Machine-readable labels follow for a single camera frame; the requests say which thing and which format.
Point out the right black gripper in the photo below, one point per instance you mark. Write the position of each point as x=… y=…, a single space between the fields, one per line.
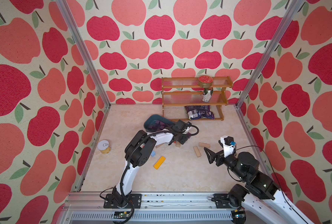
x=219 y=155

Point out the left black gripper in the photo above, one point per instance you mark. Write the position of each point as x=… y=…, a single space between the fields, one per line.
x=186 y=137

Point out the teal plastic storage bin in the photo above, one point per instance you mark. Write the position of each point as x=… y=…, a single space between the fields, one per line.
x=149 y=123

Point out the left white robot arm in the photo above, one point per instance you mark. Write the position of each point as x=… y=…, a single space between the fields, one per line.
x=140 y=148

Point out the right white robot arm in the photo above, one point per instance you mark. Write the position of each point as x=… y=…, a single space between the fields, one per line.
x=255 y=191

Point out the natural wood flat block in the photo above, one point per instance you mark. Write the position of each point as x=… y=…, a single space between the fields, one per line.
x=204 y=145

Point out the purple snack bag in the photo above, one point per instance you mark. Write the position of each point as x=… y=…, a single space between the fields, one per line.
x=199 y=112

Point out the natural wood long block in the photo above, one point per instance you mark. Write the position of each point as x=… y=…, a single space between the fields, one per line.
x=197 y=151

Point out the yellow long block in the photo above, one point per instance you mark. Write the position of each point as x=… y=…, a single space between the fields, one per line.
x=159 y=162

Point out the wooden three-tier shelf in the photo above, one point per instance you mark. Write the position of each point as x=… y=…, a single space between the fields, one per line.
x=174 y=98

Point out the red round tin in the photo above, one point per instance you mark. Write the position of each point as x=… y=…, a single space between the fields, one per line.
x=205 y=81

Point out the yellow tin can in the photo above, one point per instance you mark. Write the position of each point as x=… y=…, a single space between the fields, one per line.
x=104 y=146

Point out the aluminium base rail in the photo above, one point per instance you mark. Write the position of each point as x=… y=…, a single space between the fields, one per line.
x=179 y=207

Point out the right aluminium frame post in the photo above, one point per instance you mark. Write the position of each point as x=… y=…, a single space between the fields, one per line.
x=274 y=42

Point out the aluminium frame post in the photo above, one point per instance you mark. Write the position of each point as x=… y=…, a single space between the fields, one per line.
x=274 y=42
x=71 y=23

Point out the left aluminium frame post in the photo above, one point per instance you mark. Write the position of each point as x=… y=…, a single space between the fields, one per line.
x=71 y=23

